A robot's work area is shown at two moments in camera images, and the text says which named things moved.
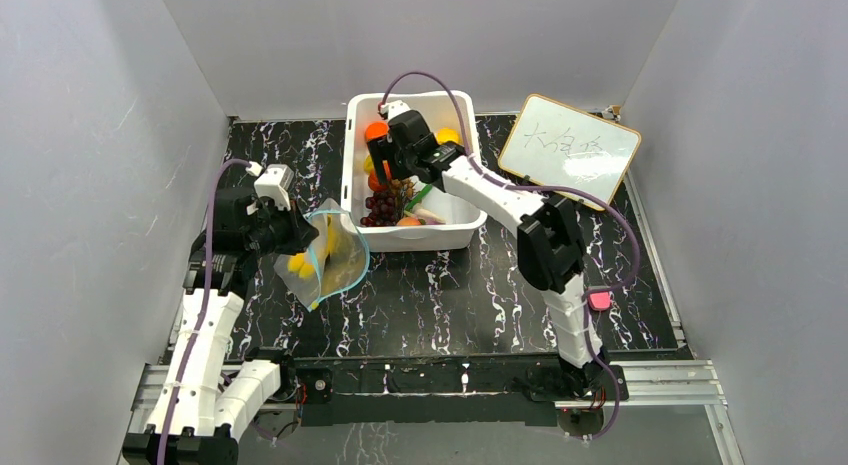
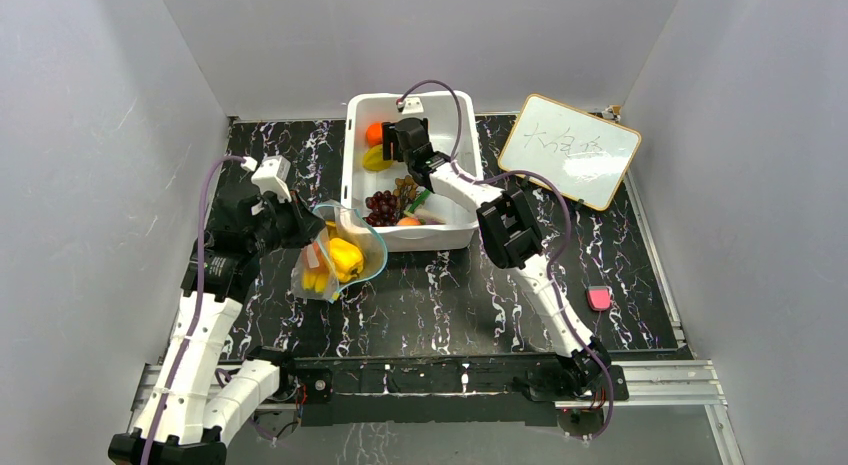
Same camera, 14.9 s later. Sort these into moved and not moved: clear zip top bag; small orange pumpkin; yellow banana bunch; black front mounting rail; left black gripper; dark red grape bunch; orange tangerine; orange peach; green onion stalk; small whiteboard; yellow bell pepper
Moved: clear zip top bag; small orange pumpkin; yellow bell pepper; yellow banana bunch
Not moved: left black gripper; green onion stalk; orange peach; black front mounting rail; dark red grape bunch; small whiteboard; orange tangerine
